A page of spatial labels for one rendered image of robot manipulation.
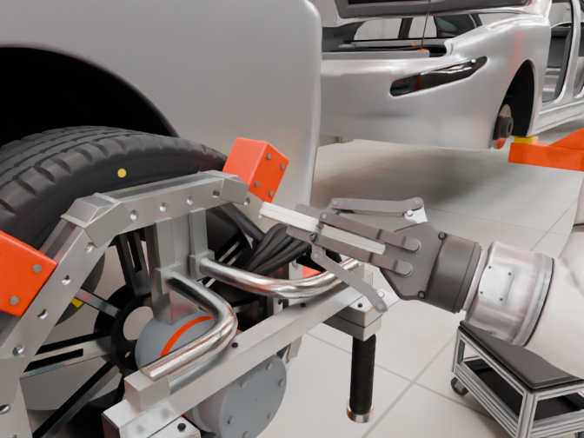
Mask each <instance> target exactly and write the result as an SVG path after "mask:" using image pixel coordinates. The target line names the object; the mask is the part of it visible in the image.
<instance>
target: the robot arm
mask: <svg viewBox="0 0 584 438"><path fill-rule="evenodd" d="M259 213H260V214H261V215H263V216H265V217H267V218H268V219H270V220H273V221H276V222H280V223H282V224H285V225H288V228H287V231H286V233H287V234H288V235H290V236H292V237H294V238H296V239H299V240H302V241H305V242H308V243H310V244H311V246H312V253H311V259H312V260H313V261H314V262H316V263H317V264H319V265H320V266H322V267H323V268H325V269H326V270H327V271H329V272H330V273H331V274H333V275H335V276H336V277H338V278H339V279H341V280H342V281H344V282H345V283H347V284H348V285H349V286H350V287H352V288H353V289H355V290H357V291H358V292H360V293H361V294H363V295H364V296H366V297H367V299H368V300H369V302H370V303H371V304H372V306H373V307H374V309H375V310H376V311H377V312H379V313H386V312H388V308H390V307H391V306H393V305H394V304H395V303H397V302H398V301H400V300H401V299H402V300H403V301H413V300H416V301H420V302H424V303H426V304H429V305H432V306H434V307H437V308H439V309H443V310H446V311H447V312H450V313H453V314H456V313H460V311H461V310H463V311H466V314H465V318H464V322H465V323H466V324H469V325H473V326H476V327H478V328H480V329H483V330H484V331H487V332H489V334H490V335H492V336H494V337H497V338H500V339H502V340H504V341H507V342H508V343H510V344H513V345H518V346H521V347H523V348H525V349H528V350H530V351H532V352H534V353H536V354H537V355H539V356H540V357H542V358H543V359H545V360H546V361H547V362H549V363H550V364H552V365H553V366H555V367H557V368H559V369H561V370H563V371H565V372H567V373H569V374H571V375H574V376H577V377H579V378H581V379H583V380H584V177H583V180H582V184H581V189H580V193H579V195H578V202H577V210H576V215H575V219H574V224H573V227H572V229H571V232H570V235H569V237H568V239H567V242H566V244H565V246H564V248H563V249H562V251H561V253H560V254H559V256H558V258H557V259H556V258H553V257H549V256H546V255H544V254H542V253H535V252H532V251H529V250H526V249H521V248H518V247H515V246H512V245H509V244H506V243H504V242H498V241H493V242H491V243H490V245H489V246H488V250H487V251H484V250H483V249H481V247H482V246H481V245H479V244H480V243H479V242H474V241H471V240H469V239H465V238H462V237H459V236H455V235H451V234H449V233H446V232H443V231H441V230H439V229H438V228H436V226H435V225H434V224H433V223H431V222H427V218H426V216H425V212H424V205H423V200H422V199H421V198H420V197H414V198H411V199H408V200H404V201H401V202H394V201H379V200H365V199H351V198H333V199H332V200H331V202H330V205H329V206H328V207H327V208H326V209H324V210H320V209H315V208H312V207H309V206H307V205H304V204H301V203H300V204H296V206H295V209H294V211H292V210H289V209H285V208H282V207H279V206H276V205H274V204H271V203H268V202H264V203H263V204H262V209H261V210H260V212H259ZM341 213H343V214H355V215H367V216H391V217H405V218H406V219H407V220H408V221H410V222H416V224H414V225H411V226H407V227H405V228H402V229H397V230H395V231H393V232H390V231H387V230H385V229H378V228H376V227H373V226H369V225H367V224H364V223H361V222H357V221H354V220H351V219H348V218H346V217H343V216H339V215H340V214H341ZM324 224H326V225H327V226H329V227H332V228H335V229H339V230H342V231H345V232H348V233H350V234H353V235H356V236H360V237H363V238H365V239H368V240H370V241H373V242H378V243H380V244H382V245H384V246H385V250H384V251H383V253H382V254H378V253H375V252H371V251H368V250H366V249H361V248H359V247H356V246H354V245H351V244H348V243H345V242H341V241H338V240H336V239H333V238H330V237H327V236H323V235H322V229H323V228H324ZM326 249H327V250H330V251H333V252H335V253H337V254H340V255H343V256H347V257H350V258H352V259H355V260H357V261H360V262H365V263H367V264H369V265H372V266H374V267H377V268H379V270H380V271H381V273H382V275H383V277H384V278H385V279H386V281H387V282H388V284H389V286H390V287H391V289H392V290H394V292H391V293H390V292H388V291H387V290H385V289H378V290H376V289H375V288H373V287H372V286H371V285H369V284H368V283H366V282H365V281H363V280H362V279H361V278H359V277H358V276H356V275H354V274H353V273H351V272H350V271H348V270H347V269H345V268H344V267H343V266H341V265H340V264H338V263H337V262H335V261H333V260H332V259H330V258H329V257H327V256H326Z"/></svg>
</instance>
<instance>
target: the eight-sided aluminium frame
mask: <svg viewBox="0 0 584 438"><path fill-rule="evenodd" d="M262 204H263V201H262V200H261V199H260V198H259V197H257V196H255V195H254V194H252V193H251V192H249V184H247V183H245V182H244V181H243V180H242V179H241V178H240V177H239V176H237V175H232V174H229V173H224V172H221V171H216V170H209V171H204V172H201V171H197V173H196V174H192V175H188V176H180V177H176V178H172V179H168V180H163V181H159V182H152V183H147V184H143V185H139V186H135V187H130V188H127V189H119V190H114V191H110V192H106V193H102V194H100V193H97V192H96V193H95V194H93V195H92V196H86V197H82V198H77V199H76V200H75V201H74V202H73V203H72V205H71V206H70V208H69V209H68V211H67V212H66V213H64V214H63V215H61V216H60V217H61V219H62V220H61V221H60V222H59V223H58V224H57V226H56V227H55V229H54V230H53V231H52V233H51V234H50V236H49V237H48V239H47V240H46V242H45V243H44V244H43V246H42V247H41V248H40V249H39V251H40V252H41V253H43V254H44V255H46V256H48V257H49V258H50V259H52V260H53V261H55V262H56V267H55V268H54V270H53V271H52V273H51V274H50V276H49V277H48V279H47V280H46V282H45V283H44V285H43V286H42V287H41V288H40V290H39V291H38V293H37V294H36V296H35V297H34V299H33V300H32V302H31V303H30V305H29V306H28V308H27V309H26V310H25V311H24V312H23V314H22V315H20V316H15V315H12V314H9V313H6V312H4V311H2V310H0V438H32V433H31V430H30V423H29V419H28V416H27V411H26V407H25V404H24V399H23V393H22V389H21V385H20V381H19V378H20V376H21V375H22V373H23V372H24V370H25V369H26V368H27V366H28V365H29V363H30V361H31V360H32V358H33V357H34V355H35V354H36V352H37V351H38V350H39V348H40V347H41V345H42V344H43V342H44V340H45V339H46V337H47V336H48V335H49V333H50V331H51V330H52V329H53V328H54V326H55V325H56V323H57V321H58V320H59V318H60V317H61V315H62V314H63V312H64V310H65V309H66V308H67V307H68V305H69V304H70V302H71V300H72V299H73V297H74V296H75V294H76V293H77V291H78V290H79V289H80V288H81V286H82V285H83V283H84V281H85V280H86V278H87V277H88V275H89V274H90V272H91V270H92V269H93V268H94V267H95V265H96V263H97V262H98V260H99V259H100V257H101V256H102V254H103V252H104V251H105V250H106V248H108V246H109V245H110V243H111V241H112V240H113V238H114V237H115V236H116V235H119V234H122V233H125V232H128V231H131V230H134V229H140V228H143V227H146V226H149V225H152V224H154V222H155V221H159V220H162V219H165V218H171V219H174V218H177V217H180V216H186V215H188V214H189V212H190V211H193V210H196V209H201V208H203V209H210V208H213V207H216V206H219V207H220V208H221V209H223V210H224V211H225V212H226V213H227V214H228V215H229V216H231V217H232V218H233V219H234V220H235V221H236V222H237V223H239V224H240V225H241V226H242V227H243V228H244V229H245V230H246V231H248V232H249V233H250V234H251V235H252V236H253V237H254V238H255V239H256V240H257V241H258V242H260V241H261V240H262V238H263V237H264V235H265V234H266V233H267V231H268V230H269V229H270V228H271V227H273V226H274V225H276V224H277V223H279V222H276V221H273V220H270V219H268V218H267V217H265V216H263V215H261V214H260V213H259V212H260V210H261V209H262ZM160 206H161V208H160ZM88 244H89V245H88ZM87 245H88V247H87ZM86 247H87V248H86ZM65 277H66V278H65ZM267 277H272V278H276V279H284V280H295V279H301V278H302V265H301V264H298V263H296V259H295V260H294V261H293V262H291V263H289V264H287V265H285V266H284V267H282V268H280V269H278V270H277V271H275V272H273V273H271V274H269V275H267ZM64 278H65V279H64ZM301 299H302V298H299V299H279V298H273V297H268V296H267V302H268V318H269V317H271V316H272V315H274V314H276V313H278V312H279V311H281V310H283V309H285V308H287V307H288V306H290V305H292V304H293V303H295V302H298V301H299V300H301ZM42 311H43V312H42ZM41 312H42V313H41ZM18 345H19V347H18ZM301 345H302V336H300V337H299V338H297V339H296V340H294V341H292V342H291V343H290V344H288V345H287V346H285V347H284V348H282V349H280V350H279V351H277V352H276V353H275V355H278V356H279V357H280V358H281V359H282V360H283V362H284V364H285V367H286V371H287V373H288V371H289V368H290V366H291V364H292V362H293V360H294V359H295V357H297V356H298V352H299V348H300V347H301ZM17 347H18V348H17Z"/></svg>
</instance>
